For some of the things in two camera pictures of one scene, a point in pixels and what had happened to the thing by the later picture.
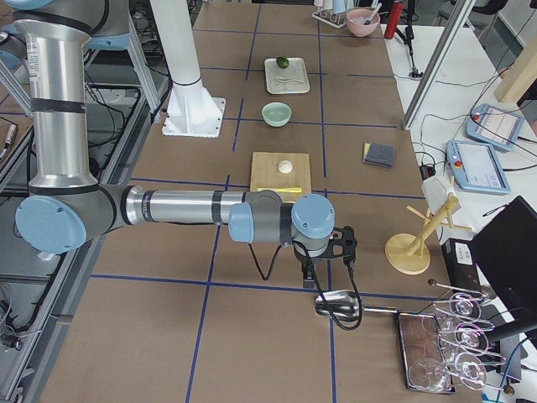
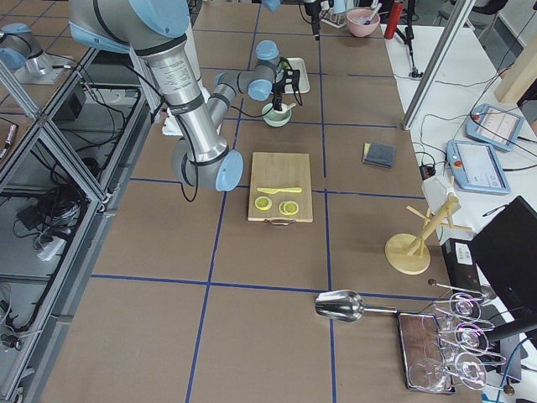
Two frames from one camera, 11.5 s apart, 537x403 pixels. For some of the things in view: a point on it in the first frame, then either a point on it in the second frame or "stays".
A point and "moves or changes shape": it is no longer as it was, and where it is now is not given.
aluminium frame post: [439, 65] stays
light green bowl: [276, 114] stays
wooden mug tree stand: [404, 253] stays
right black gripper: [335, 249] to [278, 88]
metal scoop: [345, 306] stays
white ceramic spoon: [284, 80] moves or changes shape
